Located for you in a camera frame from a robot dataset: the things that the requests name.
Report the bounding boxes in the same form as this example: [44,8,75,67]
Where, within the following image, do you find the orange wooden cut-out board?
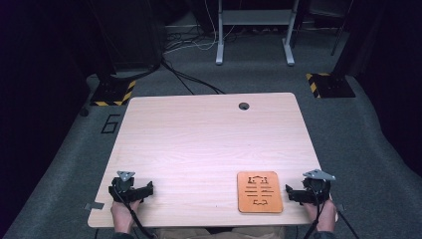
[236,170,285,214]

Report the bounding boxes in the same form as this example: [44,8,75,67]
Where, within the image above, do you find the white floor cables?
[162,0,237,56]

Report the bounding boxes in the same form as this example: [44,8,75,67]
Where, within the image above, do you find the person's left hand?
[109,198,142,234]

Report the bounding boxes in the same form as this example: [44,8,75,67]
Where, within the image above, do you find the black striped-edge stand base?
[305,72,357,100]
[90,75,137,108]

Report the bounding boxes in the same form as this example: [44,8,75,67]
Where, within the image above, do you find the black metal stand pole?
[329,0,355,57]

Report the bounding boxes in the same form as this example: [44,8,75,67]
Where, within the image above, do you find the black floor cables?
[160,59,227,97]

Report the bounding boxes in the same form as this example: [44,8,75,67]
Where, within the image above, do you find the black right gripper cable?
[303,190,326,239]

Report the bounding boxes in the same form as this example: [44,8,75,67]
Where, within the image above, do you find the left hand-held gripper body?
[107,170,144,204]

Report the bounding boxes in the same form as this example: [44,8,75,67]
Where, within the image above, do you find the grey tape strip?
[84,201,106,211]

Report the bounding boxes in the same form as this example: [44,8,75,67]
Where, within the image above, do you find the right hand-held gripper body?
[293,168,336,205]

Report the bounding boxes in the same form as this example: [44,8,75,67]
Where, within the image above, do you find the thin black rod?
[336,208,361,239]

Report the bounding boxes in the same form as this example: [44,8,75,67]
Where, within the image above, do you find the black equipment cabinet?
[87,0,168,81]

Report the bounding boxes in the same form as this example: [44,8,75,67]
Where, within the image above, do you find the person's right hand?
[303,198,339,233]

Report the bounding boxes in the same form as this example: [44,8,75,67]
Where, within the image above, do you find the white metal desk frame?
[215,0,301,67]

